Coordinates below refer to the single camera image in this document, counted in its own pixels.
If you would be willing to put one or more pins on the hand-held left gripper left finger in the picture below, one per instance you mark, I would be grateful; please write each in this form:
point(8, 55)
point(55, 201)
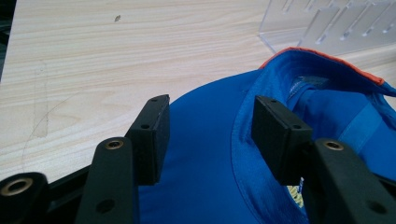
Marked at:
point(149, 146)

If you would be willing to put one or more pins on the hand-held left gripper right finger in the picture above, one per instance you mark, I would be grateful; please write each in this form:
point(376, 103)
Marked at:
point(280, 140)

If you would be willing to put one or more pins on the blue baseball cap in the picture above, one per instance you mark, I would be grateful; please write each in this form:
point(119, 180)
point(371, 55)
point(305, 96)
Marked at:
point(202, 140)

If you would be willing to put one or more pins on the clear acrylic rack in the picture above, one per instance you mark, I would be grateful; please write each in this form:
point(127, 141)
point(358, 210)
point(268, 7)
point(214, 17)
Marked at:
point(342, 18)

